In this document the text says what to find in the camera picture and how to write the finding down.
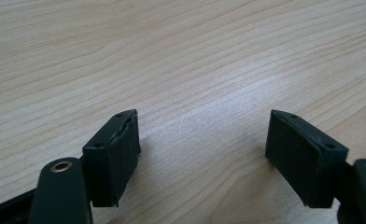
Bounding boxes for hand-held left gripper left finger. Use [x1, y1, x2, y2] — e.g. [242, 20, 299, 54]
[82, 108, 142, 208]

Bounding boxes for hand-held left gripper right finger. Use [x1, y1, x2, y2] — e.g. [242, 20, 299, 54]
[264, 108, 349, 209]

